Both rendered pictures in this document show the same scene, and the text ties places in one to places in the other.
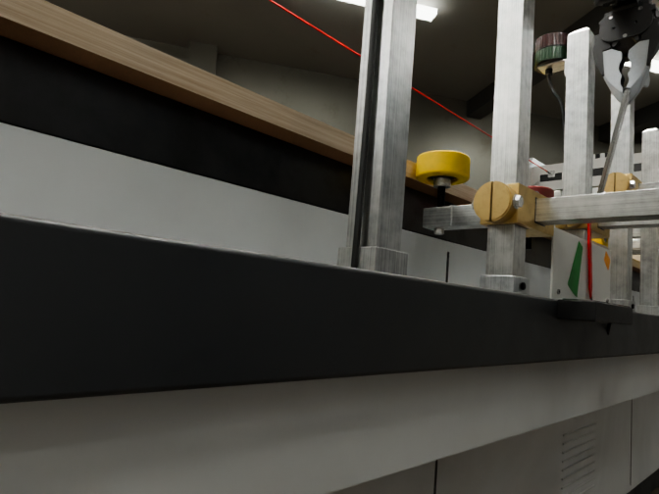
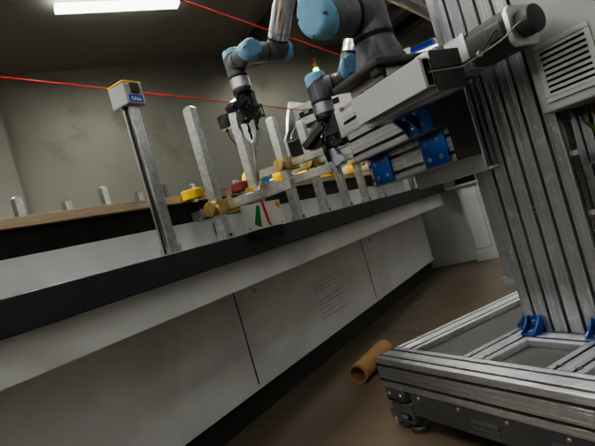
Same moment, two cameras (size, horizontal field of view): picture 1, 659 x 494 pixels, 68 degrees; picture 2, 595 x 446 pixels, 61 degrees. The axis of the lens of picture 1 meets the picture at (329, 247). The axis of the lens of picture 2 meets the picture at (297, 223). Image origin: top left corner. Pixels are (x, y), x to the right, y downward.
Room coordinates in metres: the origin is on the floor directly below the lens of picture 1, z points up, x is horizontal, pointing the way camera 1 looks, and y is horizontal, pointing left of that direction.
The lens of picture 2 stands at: (-1.10, -0.05, 0.68)
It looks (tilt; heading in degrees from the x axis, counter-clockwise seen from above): 0 degrees down; 346
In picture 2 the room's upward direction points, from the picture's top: 16 degrees counter-clockwise
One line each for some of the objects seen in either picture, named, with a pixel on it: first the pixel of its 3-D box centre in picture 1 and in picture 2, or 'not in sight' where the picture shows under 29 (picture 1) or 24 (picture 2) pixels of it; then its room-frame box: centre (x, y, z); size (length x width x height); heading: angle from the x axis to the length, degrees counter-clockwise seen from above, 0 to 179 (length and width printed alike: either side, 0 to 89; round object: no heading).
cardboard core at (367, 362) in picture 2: not in sight; (372, 360); (0.94, -0.70, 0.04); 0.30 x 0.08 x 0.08; 135
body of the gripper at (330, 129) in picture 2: not in sight; (332, 131); (0.57, -0.68, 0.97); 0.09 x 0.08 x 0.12; 45
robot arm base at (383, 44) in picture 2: not in sight; (377, 53); (0.21, -0.74, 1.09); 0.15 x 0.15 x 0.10
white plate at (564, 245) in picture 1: (584, 271); (264, 215); (0.76, -0.40, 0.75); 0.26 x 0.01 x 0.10; 135
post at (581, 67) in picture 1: (578, 168); (251, 171); (0.79, -0.40, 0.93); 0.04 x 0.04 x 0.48; 45
